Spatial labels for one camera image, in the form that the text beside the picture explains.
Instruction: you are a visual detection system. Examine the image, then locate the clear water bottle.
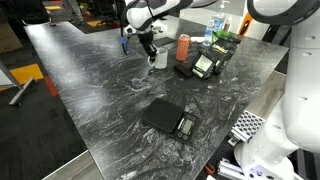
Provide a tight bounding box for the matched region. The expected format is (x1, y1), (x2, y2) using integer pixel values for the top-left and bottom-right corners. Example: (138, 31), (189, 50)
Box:
(203, 4), (226, 46)

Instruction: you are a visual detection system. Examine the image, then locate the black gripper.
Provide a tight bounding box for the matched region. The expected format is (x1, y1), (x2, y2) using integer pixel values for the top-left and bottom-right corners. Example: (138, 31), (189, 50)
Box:
(138, 31), (158, 62)

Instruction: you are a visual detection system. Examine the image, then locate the small black box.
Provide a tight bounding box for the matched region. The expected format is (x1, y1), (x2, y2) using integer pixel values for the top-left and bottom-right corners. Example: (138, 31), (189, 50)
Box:
(174, 63), (193, 77)

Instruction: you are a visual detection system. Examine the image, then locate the perforated metal bracket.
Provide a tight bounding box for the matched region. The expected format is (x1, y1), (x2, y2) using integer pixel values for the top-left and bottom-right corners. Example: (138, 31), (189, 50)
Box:
(228, 111), (265, 146)

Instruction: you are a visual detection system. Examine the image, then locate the black digital kitchen scale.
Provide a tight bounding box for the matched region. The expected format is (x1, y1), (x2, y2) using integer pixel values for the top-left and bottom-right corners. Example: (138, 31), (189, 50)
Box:
(142, 98), (199, 144)

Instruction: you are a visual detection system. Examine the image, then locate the orange soda can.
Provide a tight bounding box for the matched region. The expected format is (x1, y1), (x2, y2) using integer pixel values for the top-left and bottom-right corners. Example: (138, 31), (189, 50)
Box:
(176, 34), (190, 61)

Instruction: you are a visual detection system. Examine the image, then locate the black coffee bag yellow label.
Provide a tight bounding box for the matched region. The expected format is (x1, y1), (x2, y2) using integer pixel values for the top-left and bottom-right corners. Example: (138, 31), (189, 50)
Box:
(212, 37), (240, 74)

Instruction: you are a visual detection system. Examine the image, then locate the black coffee bag white label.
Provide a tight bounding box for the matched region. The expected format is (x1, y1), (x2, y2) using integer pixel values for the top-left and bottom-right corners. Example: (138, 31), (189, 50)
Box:
(192, 46), (218, 79)

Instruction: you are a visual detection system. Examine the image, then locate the white ceramic mug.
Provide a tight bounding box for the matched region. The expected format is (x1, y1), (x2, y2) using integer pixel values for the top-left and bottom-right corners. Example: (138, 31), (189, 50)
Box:
(148, 48), (168, 69)

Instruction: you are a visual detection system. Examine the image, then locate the green snack bag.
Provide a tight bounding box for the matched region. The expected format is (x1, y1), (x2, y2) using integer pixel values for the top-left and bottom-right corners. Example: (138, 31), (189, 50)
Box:
(213, 30), (241, 44)

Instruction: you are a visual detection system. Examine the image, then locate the black cable blue connector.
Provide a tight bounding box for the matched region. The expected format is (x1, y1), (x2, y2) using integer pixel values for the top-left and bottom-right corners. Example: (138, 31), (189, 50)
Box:
(119, 0), (134, 56)

